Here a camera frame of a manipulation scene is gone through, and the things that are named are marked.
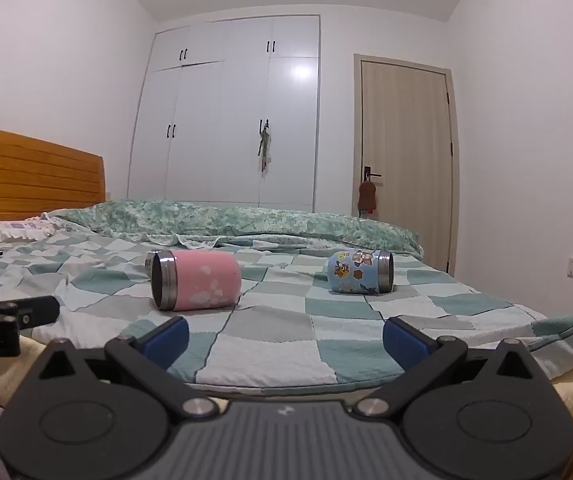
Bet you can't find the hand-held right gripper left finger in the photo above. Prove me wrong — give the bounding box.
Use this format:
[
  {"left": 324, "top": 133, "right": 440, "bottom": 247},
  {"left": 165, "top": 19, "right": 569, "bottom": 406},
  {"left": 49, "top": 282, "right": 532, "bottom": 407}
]
[{"left": 26, "top": 316, "right": 221, "bottom": 418}]

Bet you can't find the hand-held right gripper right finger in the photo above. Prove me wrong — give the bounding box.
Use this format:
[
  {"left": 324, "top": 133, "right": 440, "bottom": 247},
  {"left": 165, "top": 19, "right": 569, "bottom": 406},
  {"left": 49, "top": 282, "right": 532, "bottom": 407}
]
[{"left": 351, "top": 316, "right": 550, "bottom": 418}]

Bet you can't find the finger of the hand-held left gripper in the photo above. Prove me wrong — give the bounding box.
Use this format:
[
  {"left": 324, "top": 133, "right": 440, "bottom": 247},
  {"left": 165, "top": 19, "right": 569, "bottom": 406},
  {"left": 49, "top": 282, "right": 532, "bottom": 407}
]
[{"left": 0, "top": 295, "right": 60, "bottom": 329}]

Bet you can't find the pink metal cup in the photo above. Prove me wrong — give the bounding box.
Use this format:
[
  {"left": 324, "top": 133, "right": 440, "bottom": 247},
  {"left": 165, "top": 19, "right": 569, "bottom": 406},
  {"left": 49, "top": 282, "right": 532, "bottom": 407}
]
[{"left": 145, "top": 249, "right": 242, "bottom": 312}]

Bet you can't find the blue cartoon sticker cup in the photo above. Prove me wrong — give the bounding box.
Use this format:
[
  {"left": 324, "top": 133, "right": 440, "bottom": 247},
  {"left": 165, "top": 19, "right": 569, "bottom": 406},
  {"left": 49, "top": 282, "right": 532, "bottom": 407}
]
[{"left": 327, "top": 250, "right": 395, "bottom": 295}]

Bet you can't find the purple floral frilled pillow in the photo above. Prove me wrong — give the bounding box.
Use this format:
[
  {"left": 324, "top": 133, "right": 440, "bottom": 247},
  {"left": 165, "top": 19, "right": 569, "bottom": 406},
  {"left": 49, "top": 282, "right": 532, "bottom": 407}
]
[{"left": 0, "top": 216, "right": 63, "bottom": 249}]

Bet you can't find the checkered green blanket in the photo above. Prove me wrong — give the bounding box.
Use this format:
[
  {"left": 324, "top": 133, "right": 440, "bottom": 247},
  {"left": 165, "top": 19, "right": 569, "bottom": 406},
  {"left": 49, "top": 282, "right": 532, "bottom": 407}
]
[{"left": 0, "top": 234, "right": 573, "bottom": 392}]

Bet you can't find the wooden headboard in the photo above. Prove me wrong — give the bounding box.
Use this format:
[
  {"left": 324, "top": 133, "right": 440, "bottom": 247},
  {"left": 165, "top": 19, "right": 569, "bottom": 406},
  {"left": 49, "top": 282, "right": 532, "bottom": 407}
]
[{"left": 0, "top": 122, "right": 106, "bottom": 222}]

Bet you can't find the green floral quilt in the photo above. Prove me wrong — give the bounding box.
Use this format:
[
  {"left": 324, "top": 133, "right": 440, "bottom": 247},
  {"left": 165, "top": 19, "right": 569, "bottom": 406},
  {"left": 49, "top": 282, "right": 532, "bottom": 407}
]
[{"left": 49, "top": 199, "right": 425, "bottom": 262}]

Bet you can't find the brown hanging bag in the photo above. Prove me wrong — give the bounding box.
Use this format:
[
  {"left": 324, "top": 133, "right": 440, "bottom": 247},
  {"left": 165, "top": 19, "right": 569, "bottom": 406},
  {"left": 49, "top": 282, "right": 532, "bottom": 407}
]
[{"left": 358, "top": 179, "right": 379, "bottom": 219}]

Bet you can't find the beige wooden door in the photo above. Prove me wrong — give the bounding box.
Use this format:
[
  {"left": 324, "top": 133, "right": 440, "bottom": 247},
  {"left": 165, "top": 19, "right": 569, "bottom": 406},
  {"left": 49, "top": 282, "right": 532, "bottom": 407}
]
[{"left": 353, "top": 53, "right": 461, "bottom": 277}]

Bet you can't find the white wardrobe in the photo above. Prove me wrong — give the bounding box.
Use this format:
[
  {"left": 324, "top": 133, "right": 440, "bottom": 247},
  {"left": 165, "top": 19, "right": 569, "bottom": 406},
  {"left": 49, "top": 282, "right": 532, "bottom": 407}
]
[{"left": 127, "top": 15, "right": 321, "bottom": 214}]

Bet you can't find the green hanging strap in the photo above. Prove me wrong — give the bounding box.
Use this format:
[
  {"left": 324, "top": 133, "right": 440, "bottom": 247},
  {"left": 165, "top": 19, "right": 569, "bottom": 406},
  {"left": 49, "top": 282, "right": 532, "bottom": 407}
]
[{"left": 255, "top": 119, "right": 273, "bottom": 179}]

